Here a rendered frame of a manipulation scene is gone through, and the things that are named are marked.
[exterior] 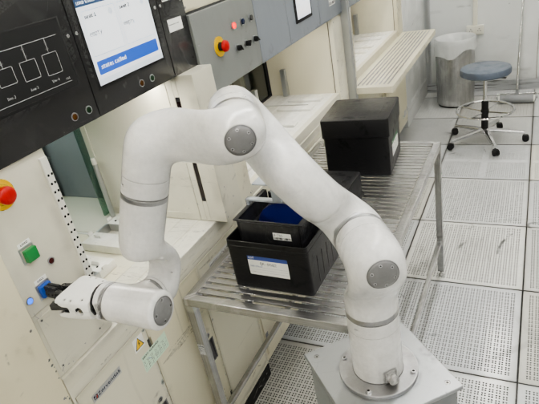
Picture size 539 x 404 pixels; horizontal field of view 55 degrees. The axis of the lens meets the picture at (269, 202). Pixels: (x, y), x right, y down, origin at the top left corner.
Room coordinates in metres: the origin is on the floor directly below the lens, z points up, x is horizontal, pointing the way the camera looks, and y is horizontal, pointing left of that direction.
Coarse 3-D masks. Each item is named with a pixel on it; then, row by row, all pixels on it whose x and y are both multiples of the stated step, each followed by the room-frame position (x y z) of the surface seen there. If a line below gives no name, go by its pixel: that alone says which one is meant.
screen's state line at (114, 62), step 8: (152, 40) 1.58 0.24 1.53; (136, 48) 1.51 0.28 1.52; (144, 48) 1.54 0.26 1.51; (152, 48) 1.57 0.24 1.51; (112, 56) 1.42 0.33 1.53; (120, 56) 1.45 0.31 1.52; (128, 56) 1.48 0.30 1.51; (136, 56) 1.50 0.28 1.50; (104, 64) 1.39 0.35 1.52; (112, 64) 1.42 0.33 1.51; (120, 64) 1.44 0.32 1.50; (104, 72) 1.38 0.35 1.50
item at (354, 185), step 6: (330, 174) 1.87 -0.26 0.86; (336, 174) 1.86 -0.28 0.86; (342, 174) 1.84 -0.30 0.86; (348, 174) 1.83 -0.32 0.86; (354, 174) 1.82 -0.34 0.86; (336, 180) 1.80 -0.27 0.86; (342, 180) 1.79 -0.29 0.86; (348, 180) 1.78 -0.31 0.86; (354, 180) 1.77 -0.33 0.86; (360, 180) 1.83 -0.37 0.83; (342, 186) 1.74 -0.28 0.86; (348, 186) 1.73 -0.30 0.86; (354, 186) 1.76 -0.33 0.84; (360, 186) 1.82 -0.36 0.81; (354, 192) 1.75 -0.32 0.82; (360, 192) 1.81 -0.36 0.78; (360, 198) 1.80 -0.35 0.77
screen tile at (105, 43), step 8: (96, 8) 1.42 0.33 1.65; (104, 8) 1.45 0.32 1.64; (112, 8) 1.47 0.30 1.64; (88, 16) 1.39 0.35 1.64; (96, 16) 1.41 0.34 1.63; (104, 16) 1.44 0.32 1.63; (112, 16) 1.46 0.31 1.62; (88, 24) 1.38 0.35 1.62; (96, 24) 1.41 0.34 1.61; (104, 24) 1.43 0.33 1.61; (112, 24) 1.46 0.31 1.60; (112, 32) 1.45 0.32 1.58; (120, 32) 1.47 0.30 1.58; (96, 40) 1.39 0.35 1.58; (104, 40) 1.42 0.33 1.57; (112, 40) 1.44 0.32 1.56; (120, 40) 1.47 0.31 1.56; (96, 48) 1.38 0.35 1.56; (104, 48) 1.41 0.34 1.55; (112, 48) 1.43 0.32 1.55; (96, 56) 1.38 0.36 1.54
